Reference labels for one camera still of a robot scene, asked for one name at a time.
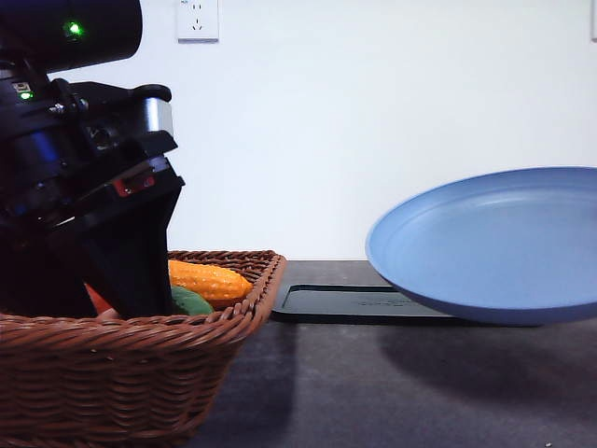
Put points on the yellow corn cob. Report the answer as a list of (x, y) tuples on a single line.
[(207, 281)]

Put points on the green cucumber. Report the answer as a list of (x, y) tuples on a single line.
[(189, 302)]

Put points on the blue round plate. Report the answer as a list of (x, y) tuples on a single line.
[(507, 247)]

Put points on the white wall power socket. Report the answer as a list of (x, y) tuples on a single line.
[(198, 21)]

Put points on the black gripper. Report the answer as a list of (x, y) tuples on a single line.
[(85, 158)]

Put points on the black rectangular tray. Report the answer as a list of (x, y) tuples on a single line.
[(335, 303)]

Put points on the brown woven wicker basket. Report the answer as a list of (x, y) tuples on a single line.
[(117, 381)]

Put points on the orange carrot with green leaves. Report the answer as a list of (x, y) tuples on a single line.
[(101, 305)]

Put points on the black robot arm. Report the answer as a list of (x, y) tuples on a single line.
[(54, 37)]

